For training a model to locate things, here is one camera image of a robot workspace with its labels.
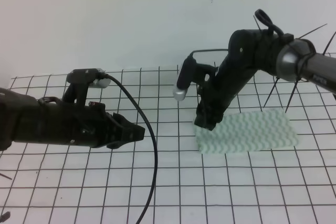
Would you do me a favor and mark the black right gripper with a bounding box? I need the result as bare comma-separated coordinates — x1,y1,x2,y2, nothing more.
193,62,259,132

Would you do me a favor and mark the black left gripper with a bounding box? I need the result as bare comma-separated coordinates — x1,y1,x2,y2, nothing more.
37,69,145,148

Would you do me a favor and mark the green wavy-striped towel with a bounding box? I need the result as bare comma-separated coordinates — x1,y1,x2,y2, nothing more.
194,109,299,154

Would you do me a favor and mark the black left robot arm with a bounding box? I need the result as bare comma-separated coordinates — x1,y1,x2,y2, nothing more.
1,69,145,151

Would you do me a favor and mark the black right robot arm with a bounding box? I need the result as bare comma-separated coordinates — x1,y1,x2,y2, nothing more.
194,30,335,131

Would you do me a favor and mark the white grid-pattern tablecloth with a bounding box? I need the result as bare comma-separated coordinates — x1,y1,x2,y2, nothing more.
1,67,335,223

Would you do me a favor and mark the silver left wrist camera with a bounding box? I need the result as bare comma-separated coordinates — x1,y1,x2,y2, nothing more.
89,68,111,89

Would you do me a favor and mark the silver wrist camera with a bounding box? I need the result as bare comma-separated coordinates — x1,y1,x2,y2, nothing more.
173,55,197,101
89,68,111,89

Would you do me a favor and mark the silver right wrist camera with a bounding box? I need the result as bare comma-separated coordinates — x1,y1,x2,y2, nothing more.
173,55,197,101

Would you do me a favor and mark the black right camera cable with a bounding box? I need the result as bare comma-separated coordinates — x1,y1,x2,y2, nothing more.
187,8,284,61

